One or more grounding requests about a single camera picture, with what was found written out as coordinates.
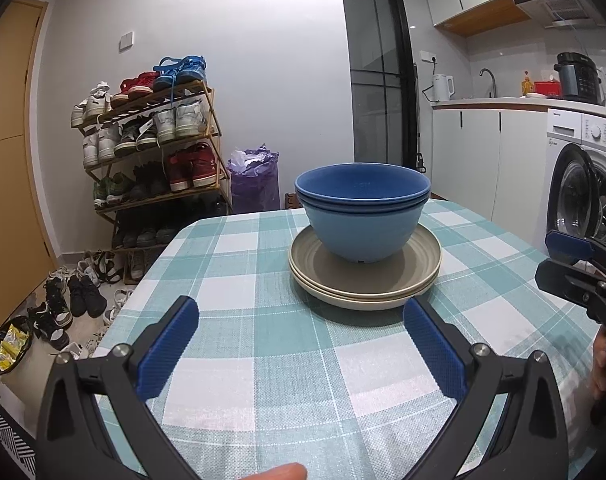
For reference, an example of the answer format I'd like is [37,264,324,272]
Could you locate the white kitchen base cabinet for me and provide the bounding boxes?
[431,104,552,249]

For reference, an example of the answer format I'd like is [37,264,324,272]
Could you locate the yellow wooden door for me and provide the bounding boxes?
[0,0,60,332]

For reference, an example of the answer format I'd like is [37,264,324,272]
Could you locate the yellow snack wrappers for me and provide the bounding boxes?
[0,323,32,374]

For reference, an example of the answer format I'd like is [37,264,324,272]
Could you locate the beige ribbed plate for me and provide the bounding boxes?
[292,270,441,310]
[289,222,442,297]

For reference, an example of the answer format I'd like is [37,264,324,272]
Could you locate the teal plaid tablecloth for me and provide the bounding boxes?
[90,197,604,480]

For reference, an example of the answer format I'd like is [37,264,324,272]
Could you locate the white electric kettle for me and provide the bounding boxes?
[431,73,456,103]

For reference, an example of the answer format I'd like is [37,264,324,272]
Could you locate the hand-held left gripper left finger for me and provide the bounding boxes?
[35,296,204,480]

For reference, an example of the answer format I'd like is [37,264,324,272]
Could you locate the white washing machine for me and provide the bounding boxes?
[545,107,606,257]

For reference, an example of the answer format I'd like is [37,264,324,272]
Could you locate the red box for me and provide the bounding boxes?
[533,80,564,99]

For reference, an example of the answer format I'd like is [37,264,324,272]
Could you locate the dark pressure cooker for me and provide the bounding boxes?
[554,52,602,104]

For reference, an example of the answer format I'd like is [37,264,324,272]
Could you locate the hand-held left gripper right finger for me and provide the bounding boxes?
[398,295,570,480]

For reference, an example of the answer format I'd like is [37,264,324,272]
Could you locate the black and white mat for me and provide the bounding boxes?
[0,402,38,479]

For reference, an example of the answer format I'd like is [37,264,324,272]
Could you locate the black framed glass door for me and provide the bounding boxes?
[337,0,430,172]

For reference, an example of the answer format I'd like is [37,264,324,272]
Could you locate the pile of scattered sneakers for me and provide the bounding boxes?
[27,247,134,357]

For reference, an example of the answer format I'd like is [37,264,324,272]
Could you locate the range hood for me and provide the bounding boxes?
[513,0,604,29]

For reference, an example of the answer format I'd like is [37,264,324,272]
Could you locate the person's right hand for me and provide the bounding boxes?
[591,332,606,402]

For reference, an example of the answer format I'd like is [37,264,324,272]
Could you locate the blue ceramic bowl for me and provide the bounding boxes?
[299,192,428,212]
[295,162,430,202]
[305,202,424,264]

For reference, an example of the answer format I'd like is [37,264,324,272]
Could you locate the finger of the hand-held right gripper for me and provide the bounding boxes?
[545,230,606,282]
[535,258,606,324]

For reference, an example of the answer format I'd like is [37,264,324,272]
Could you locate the person's left hand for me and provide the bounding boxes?
[232,462,308,480]

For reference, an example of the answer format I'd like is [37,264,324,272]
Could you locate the chrome kitchen faucet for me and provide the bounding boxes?
[479,68,498,99]

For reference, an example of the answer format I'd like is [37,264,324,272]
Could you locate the purple plastic bag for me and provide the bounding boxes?
[228,146,282,214]

